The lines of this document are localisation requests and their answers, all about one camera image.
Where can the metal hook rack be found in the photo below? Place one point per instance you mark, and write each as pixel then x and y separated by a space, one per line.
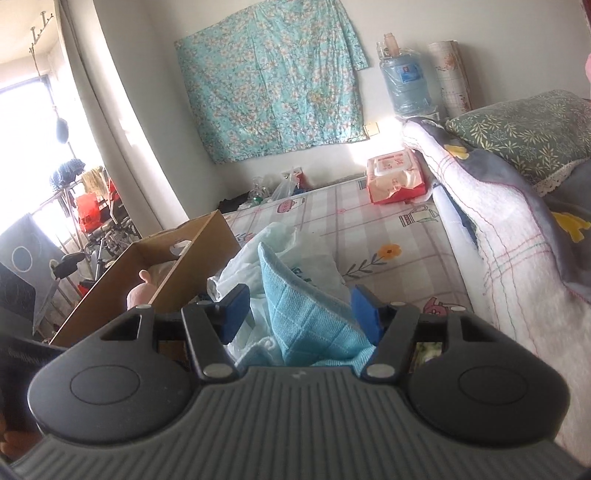
pixel 39 28

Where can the blue water jug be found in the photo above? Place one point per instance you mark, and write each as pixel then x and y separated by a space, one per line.
pixel 408 83

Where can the black cloth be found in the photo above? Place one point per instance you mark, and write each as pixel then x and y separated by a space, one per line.
pixel 233 203

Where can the grey circle print chair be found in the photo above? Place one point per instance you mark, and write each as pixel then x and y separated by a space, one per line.
pixel 44 258

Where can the pink soft cloth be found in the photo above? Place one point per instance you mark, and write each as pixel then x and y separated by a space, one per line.
pixel 588 69

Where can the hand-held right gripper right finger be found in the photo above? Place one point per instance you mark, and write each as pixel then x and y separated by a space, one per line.
pixel 367 316

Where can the yellow hanging towel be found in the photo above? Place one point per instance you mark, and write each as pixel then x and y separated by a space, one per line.
pixel 94 181

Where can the clear glass jar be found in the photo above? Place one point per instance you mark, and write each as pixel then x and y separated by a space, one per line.
pixel 381 50

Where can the blue hanging garment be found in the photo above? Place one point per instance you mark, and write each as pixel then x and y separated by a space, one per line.
pixel 67 173

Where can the red white plastic bag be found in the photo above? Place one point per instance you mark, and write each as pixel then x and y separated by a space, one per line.
pixel 301 177

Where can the person's left hand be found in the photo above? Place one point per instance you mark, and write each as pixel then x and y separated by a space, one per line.
pixel 9 438

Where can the clear plastic bag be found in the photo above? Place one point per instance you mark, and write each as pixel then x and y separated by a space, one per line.
pixel 284 189

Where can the brown cardboard box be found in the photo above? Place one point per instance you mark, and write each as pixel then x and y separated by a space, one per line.
pixel 194 258

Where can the wall socket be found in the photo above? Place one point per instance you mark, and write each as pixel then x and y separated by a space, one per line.
pixel 372 130

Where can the dark hanging pouch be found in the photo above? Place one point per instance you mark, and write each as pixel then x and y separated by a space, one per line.
pixel 61 131

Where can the tied translucent plastic bag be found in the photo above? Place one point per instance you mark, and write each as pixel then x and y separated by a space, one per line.
pixel 318 267

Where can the folded wheelchair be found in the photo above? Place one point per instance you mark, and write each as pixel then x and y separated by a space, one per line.
pixel 106 244

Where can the white curtain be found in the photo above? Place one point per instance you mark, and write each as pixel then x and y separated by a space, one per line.
pixel 124 92

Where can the grey quilt with yellow print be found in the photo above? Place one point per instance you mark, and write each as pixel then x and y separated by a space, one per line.
pixel 498 170

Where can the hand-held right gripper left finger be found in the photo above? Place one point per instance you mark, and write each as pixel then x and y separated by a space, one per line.
pixel 235 316

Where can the rolled printed paper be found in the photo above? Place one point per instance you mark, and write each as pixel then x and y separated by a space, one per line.
pixel 448 78

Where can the green floral pillow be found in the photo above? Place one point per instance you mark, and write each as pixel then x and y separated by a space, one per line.
pixel 521 129

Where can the light blue microfiber cloth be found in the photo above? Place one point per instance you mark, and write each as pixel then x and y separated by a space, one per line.
pixel 304 318

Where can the teal floral wall cloth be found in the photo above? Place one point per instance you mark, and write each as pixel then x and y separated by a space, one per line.
pixel 268 78

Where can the white plaid-stitched blanket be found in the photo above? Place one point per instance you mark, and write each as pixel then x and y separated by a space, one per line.
pixel 517 258

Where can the pink bottle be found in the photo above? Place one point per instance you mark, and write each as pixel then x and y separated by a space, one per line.
pixel 391 44

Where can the checkered printed mat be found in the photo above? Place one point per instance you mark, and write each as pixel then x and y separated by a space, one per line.
pixel 369 221

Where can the pink wet wipes pack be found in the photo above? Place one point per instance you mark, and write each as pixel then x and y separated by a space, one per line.
pixel 397 180

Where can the green white scrunchie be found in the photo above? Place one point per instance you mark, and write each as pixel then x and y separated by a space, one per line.
pixel 427 354

